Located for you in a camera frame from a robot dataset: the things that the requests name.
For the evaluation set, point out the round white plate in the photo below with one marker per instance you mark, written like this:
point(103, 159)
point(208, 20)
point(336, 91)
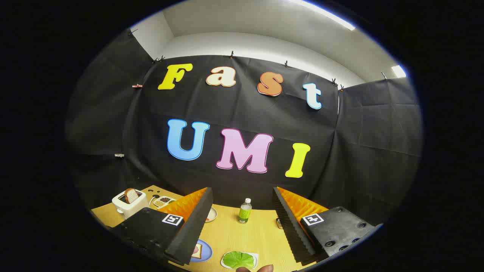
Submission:
point(213, 215)

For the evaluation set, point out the small toast slice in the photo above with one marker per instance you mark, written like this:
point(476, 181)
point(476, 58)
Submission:
point(197, 251)

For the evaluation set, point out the white toaster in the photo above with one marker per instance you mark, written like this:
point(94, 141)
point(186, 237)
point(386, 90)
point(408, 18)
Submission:
point(132, 209)

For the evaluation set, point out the white leaf-shaped plate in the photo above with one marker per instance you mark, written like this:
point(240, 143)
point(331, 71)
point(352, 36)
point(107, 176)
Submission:
point(256, 258)

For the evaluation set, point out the black backdrop cloth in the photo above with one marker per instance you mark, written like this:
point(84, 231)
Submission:
point(242, 109)

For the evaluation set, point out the white bread slice brown crust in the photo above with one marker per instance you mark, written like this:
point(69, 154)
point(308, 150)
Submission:
point(131, 195)

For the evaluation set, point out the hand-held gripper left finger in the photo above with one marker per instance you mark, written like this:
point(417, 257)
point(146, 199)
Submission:
point(193, 234)

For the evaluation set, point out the green lettuce leaf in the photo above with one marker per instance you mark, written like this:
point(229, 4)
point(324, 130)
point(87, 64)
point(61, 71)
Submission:
point(238, 260)

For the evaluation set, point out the long ceiling light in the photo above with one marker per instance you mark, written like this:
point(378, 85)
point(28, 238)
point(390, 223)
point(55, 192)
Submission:
point(325, 13)

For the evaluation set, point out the clear bottle green label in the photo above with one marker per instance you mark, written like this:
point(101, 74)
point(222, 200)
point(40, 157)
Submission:
point(244, 213)

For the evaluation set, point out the white divided tray of beans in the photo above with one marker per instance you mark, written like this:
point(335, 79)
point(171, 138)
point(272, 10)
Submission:
point(163, 200)

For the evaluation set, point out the small ceiling light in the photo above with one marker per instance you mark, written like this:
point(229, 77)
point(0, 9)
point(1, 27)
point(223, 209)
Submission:
point(398, 71)

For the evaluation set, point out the blue plate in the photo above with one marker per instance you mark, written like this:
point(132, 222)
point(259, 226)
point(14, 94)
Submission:
point(207, 253)

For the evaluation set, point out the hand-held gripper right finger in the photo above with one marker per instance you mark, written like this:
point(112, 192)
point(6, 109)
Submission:
point(291, 230)

